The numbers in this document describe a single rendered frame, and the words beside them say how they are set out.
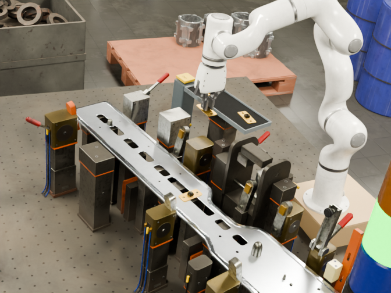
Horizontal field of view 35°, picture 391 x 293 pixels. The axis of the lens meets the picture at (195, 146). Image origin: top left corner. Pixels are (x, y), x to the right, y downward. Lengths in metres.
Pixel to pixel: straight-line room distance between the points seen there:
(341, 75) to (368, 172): 2.21
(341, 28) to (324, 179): 0.66
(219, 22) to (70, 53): 2.45
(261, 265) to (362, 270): 1.24
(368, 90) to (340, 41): 3.06
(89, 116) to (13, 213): 0.48
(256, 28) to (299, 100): 3.15
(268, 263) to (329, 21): 0.82
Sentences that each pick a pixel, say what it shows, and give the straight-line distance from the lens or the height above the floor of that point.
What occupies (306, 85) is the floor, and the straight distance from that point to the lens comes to 5.40.
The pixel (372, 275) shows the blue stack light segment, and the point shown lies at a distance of 0.75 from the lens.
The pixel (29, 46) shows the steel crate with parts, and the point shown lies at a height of 0.54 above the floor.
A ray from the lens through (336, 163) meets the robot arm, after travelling 2.48.
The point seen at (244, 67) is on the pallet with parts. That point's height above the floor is 0.16.
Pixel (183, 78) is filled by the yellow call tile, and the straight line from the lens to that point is 2.59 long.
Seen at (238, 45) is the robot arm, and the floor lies 1.56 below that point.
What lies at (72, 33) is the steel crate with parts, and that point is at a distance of 4.29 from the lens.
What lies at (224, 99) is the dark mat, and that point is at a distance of 2.48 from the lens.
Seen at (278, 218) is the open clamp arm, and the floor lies 1.04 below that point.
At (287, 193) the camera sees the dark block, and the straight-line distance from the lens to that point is 2.12.
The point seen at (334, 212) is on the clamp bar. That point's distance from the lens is 1.94.
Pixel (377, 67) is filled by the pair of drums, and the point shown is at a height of 0.37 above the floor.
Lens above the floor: 2.34
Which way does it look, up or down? 33 degrees down
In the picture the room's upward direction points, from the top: 8 degrees clockwise
